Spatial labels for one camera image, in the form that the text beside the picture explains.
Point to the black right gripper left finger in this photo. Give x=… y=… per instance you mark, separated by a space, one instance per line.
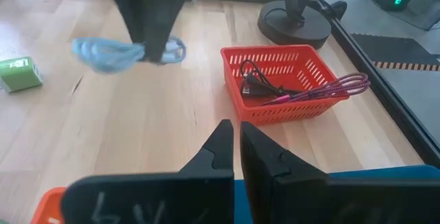
x=154 y=200

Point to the red plastic basket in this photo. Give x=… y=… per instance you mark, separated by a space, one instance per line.
x=275 y=114

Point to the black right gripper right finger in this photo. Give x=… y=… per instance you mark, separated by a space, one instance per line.
x=309 y=200

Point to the black round lamp base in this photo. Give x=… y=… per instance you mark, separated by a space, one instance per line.
x=292 y=28

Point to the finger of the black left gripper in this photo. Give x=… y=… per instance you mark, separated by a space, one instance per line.
x=137 y=11
x=168 y=11

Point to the green white wall charger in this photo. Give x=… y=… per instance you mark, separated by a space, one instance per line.
x=19 y=74

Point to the orange plastic basket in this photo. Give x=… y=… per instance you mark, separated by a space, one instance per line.
x=49 y=207

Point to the black mat orange striped edges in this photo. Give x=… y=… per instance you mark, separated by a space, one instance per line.
x=395 y=50

